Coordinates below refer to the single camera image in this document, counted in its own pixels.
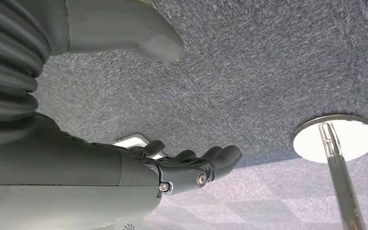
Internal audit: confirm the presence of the chrome pole with round base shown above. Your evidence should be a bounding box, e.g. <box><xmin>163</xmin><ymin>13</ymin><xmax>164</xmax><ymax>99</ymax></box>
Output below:
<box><xmin>292</xmin><ymin>114</ymin><xmax>368</xmax><ymax>230</ymax></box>

